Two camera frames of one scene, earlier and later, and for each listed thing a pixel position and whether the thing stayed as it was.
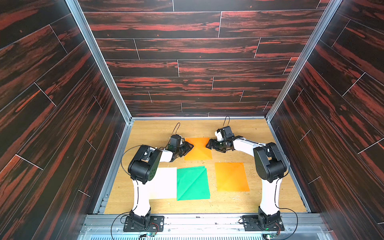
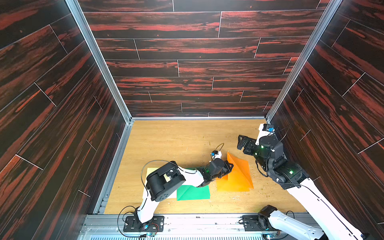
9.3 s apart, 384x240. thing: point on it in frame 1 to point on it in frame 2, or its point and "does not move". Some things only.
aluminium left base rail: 100,206 does not move
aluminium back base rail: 198,118 does not move
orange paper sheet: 199,151 to 240,171
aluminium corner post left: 78,15 does not move
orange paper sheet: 231,177 does not move
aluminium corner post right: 325,18 does not move
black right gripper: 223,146 to 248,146
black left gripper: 187,148 to 227,170
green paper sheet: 192,183 does not move
